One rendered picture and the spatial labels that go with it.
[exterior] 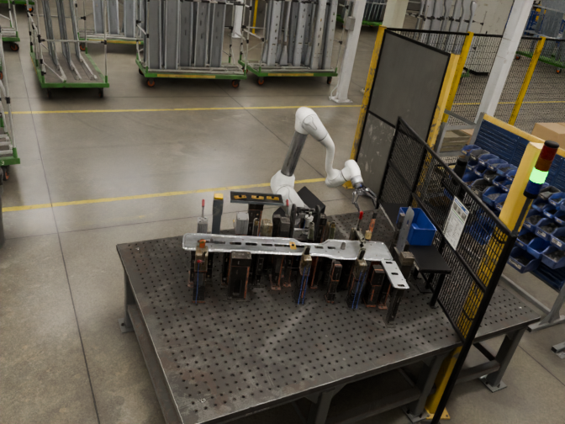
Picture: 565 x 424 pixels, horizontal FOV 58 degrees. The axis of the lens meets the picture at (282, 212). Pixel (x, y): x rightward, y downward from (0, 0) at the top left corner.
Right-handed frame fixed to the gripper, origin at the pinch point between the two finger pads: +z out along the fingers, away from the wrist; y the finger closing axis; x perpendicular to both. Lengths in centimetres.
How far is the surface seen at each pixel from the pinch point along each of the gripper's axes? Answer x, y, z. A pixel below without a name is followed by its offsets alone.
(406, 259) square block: 48, 6, 54
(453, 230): 57, -28, 46
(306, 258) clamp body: 56, 70, 38
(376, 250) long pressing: 35, 18, 40
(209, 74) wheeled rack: -445, 23, -454
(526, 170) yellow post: 130, -40, 40
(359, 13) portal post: -366, -261, -466
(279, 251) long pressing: 45, 83, 26
